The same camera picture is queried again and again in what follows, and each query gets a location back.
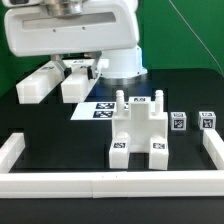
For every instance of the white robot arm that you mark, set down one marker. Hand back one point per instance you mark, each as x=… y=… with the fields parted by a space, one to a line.
x=123 y=63

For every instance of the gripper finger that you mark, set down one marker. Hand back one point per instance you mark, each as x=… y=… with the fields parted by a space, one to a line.
x=92 y=71
x=61 y=66

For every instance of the white chair backrest frame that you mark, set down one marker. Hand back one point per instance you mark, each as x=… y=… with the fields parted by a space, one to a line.
x=75 y=88

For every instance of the white marker tag sheet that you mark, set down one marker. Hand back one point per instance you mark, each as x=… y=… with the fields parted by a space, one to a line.
x=94 y=111

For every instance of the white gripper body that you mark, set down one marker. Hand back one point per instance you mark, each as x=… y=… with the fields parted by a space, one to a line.
x=55 y=27

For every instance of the white chair seat part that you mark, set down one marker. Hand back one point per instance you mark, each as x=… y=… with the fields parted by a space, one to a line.
x=143 y=126

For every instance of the white tagged cube nut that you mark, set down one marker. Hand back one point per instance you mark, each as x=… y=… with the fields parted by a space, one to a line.
x=206 y=120
x=178 y=121

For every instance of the white U-shaped obstacle fence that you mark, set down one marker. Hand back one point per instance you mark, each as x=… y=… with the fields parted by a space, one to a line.
x=101 y=184

